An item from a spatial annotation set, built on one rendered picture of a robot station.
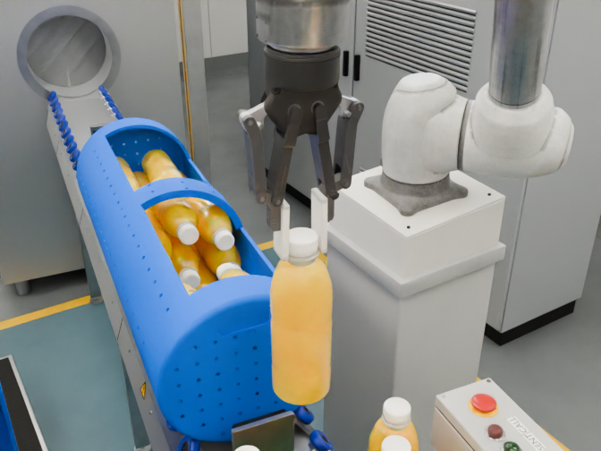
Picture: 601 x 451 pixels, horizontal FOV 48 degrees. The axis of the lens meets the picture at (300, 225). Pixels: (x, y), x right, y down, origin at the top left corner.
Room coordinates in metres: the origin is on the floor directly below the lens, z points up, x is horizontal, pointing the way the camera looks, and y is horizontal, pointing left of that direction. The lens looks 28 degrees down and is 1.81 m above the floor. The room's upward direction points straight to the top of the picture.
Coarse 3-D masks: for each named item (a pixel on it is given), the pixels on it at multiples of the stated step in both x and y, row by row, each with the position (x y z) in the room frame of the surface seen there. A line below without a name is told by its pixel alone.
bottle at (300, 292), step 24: (288, 264) 0.66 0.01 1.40; (312, 264) 0.66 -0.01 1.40; (288, 288) 0.64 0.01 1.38; (312, 288) 0.64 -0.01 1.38; (288, 312) 0.63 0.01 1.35; (312, 312) 0.63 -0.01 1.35; (288, 336) 0.63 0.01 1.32; (312, 336) 0.63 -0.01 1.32; (288, 360) 0.63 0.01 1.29; (312, 360) 0.63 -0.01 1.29; (288, 384) 0.63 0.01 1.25; (312, 384) 0.63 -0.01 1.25
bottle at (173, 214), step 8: (168, 200) 1.25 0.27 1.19; (176, 200) 1.25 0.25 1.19; (184, 200) 1.26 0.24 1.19; (152, 208) 1.30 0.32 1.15; (160, 208) 1.25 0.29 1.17; (168, 208) 1.23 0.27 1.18; (176, 208) 1.22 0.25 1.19; (184, 208) 1.22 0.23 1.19; (192, 208) 1.24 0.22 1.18; (160, 216) 1.23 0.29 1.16; (168, 216) 1.21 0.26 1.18; (176, 216) 1.20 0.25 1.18; (184, 216) 1.20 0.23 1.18; (192, 216) 1.22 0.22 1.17; (168, 224) 1.20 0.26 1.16; (176, 224) 1.19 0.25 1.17; (184, 224) 1.19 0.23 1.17; (192, 224) 1.19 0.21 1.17; (168, 232) 1.20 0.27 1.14; (176, 232) 1.18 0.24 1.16
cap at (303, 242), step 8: (296, 232) 0.68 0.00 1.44; (304, 232) 0.68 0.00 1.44; (312, 232) 0.68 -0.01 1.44; (296, 240) 0.66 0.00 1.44; (304, 240) 0.66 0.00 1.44; (312, 240) 0.66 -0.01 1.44; (296, 248) 0.65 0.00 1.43; (304, 248) 0.65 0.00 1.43; (312, 248) 0.65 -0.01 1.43; (296, 256) 0.65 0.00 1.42; (304, 256) 0.65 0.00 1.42
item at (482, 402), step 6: (474, 396) 0.76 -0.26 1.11; (480, 396) 0.76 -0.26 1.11; (486, 396) 0.76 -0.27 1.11; (474, 402) 0.75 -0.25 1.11; (480, 402) 0.75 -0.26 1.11; (486, 402) 0.75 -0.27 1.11; (492, 402) 0.75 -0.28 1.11; (480, 408) 0.74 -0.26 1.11; (486, 408) 0.74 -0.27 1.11; (492, 408) 0.74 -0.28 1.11
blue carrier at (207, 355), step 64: (128, 128) 1.57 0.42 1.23; (128, 192) 1.24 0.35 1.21; (192, 192) 1.22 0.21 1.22; (128, 256) 1.06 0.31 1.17; (256, 256) 1.18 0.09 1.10; (128, 320) 0.98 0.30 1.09; (192, 320) 0.81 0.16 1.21; (256, 320) 0.85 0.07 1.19; (192, 384) 0.80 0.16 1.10; (256, 384) 0.84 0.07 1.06
